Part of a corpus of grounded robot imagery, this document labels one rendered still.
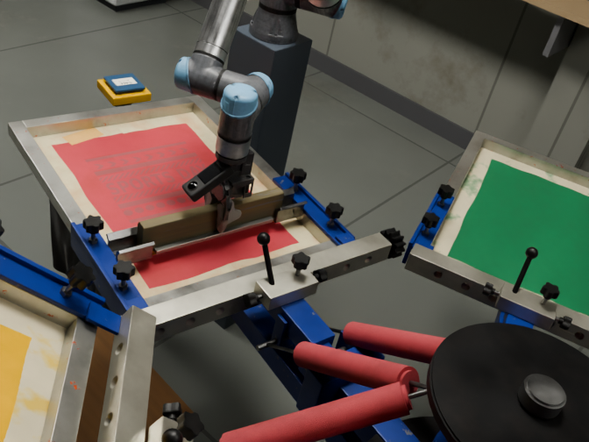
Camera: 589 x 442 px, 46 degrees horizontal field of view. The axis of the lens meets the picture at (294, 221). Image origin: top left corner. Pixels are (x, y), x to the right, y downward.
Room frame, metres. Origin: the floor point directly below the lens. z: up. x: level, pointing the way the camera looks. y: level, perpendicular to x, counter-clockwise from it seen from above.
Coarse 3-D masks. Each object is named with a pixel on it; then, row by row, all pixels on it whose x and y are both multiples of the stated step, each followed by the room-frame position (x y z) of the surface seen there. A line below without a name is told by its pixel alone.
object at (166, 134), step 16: (160, 128) 1.73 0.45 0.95; (176, 128) 1.76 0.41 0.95; (144, 144) 1.63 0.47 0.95; (160, 144) 1.65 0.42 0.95; (192, 144) 1.69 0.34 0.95; (208, 160) 1.62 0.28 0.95; (272, 224) 1.41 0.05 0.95; (224, 240) 1.30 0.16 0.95; (240, 240) 1.31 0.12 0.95; (256, 240) 1.33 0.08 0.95; (272, 240) 1.34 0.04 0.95; (288, 240) 1.36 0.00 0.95; (224, 256) 1.24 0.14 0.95; (240, 256) 1.25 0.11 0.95; (256, 256) 1.27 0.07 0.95
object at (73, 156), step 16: (64, 144) 1.54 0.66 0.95; (80, 144) 1.56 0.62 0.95; (96, 144) 1.58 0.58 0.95; (112, 144) 1.59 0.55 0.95; (128, 144) 1.61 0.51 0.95; (64, 160) 1.46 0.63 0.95; (80, 160) 1.48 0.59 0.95; (80, 176) 1.41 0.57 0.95; (96, 176) 1.43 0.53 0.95; (96, 192) 1.37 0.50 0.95; (96, 208) 1.30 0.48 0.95; (112, 208) 1.32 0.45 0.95; (112, 224) 1.26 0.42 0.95; (128, 224) 1.27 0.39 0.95; (208, 240) 1.28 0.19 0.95; (160, 256) 1.19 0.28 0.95; (176, 256) 1.20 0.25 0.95; (192, 256) 1.21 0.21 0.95; (208, 256) 1.23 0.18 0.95; (144, 272) 1.12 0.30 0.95; (160, 272) 1.14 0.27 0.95; (176, 272) 1.15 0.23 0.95; (192, 272) 1.16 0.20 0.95
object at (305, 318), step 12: (300, 300) 1.06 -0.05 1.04; (276, 312) 1.03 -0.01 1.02; (288, 312) 1.02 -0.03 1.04; (300, 312) 1.02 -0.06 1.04; (312, 312) 1.03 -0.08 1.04; (288, 324) 1.00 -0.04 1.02; (300, 324) 0.99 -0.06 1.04; (312, 324) 1.00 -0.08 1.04; (324, 324) 1.01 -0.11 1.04; (288, 336) 1.00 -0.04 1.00; (300, 336) 0.97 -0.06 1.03; (312, 336) 0.97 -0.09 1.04; (324, 336) 0.97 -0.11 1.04
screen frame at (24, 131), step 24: (192, 96) 1.90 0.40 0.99; (24, 120) 1.55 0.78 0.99; (48, 120) 1.58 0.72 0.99; (72, 120) 1.61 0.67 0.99; (96, 120) 1.66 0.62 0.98; (120, 120) 1.71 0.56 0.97; (216, 120) 1.80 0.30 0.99; (24, 144) 1.45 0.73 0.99; (48, 168) 1.37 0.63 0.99; (264, 168) 1.60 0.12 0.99; (48, 192) 1.30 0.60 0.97; (72, 216) 1.21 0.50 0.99; (264, 264) 1.20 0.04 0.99; (192, 288) 1.07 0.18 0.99
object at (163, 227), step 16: (272, 192) 1.39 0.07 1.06; (208, 208) 1.27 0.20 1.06; (240, 208) 1.32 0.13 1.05; (256, 208) 1.35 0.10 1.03; (272, 208) 1.39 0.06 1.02; (144, 224) 1.16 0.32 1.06; (160, 224) 1.18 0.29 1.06; (176, 224) 1.20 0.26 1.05; (192, 224) 1.23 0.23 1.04; (208, 224) 1.26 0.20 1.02; (240, 224) 1.32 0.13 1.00; (144, 240) 1.15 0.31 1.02; (160, 240) 1.18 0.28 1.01; (176, 240) 1.20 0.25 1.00
